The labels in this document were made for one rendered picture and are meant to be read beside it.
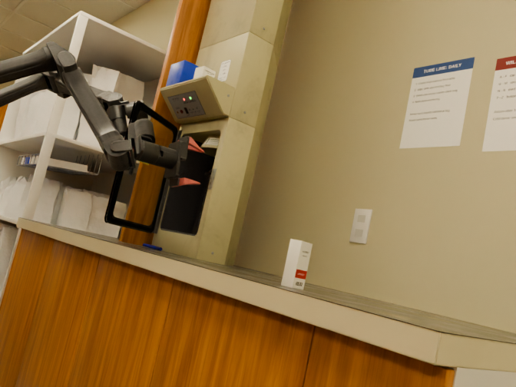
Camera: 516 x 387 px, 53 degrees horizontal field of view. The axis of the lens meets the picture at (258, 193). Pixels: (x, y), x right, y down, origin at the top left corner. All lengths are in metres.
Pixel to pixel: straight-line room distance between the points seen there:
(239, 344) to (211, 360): 0.09
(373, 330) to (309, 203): 1.24
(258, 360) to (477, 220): 0.81
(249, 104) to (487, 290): 0.92
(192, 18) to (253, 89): 0.49
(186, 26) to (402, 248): 1.16
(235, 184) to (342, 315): 1.01
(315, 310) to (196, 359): 0.36
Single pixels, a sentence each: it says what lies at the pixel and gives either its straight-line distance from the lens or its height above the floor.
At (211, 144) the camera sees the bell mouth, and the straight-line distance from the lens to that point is 1.77.
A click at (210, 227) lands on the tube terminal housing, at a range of 1.65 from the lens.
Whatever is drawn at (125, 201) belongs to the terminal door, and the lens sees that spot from 1.71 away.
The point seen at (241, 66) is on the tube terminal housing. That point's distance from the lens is 1.75.
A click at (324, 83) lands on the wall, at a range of 2.08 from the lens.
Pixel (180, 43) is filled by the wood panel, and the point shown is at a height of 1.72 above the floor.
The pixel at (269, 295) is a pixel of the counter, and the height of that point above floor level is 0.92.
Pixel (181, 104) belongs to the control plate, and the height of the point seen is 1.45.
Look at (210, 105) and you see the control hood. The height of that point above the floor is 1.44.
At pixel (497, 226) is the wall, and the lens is 1.48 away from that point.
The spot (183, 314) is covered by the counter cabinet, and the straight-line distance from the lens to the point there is 1.14.
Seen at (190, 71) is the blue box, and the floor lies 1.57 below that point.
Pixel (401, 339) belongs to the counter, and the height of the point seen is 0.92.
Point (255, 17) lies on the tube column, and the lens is 1.82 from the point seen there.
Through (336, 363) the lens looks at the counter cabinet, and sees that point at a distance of 0.80.
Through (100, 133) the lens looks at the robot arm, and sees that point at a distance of 1.46.
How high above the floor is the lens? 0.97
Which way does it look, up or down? 7 degrees up
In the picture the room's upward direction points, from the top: 12 degrees clockwise
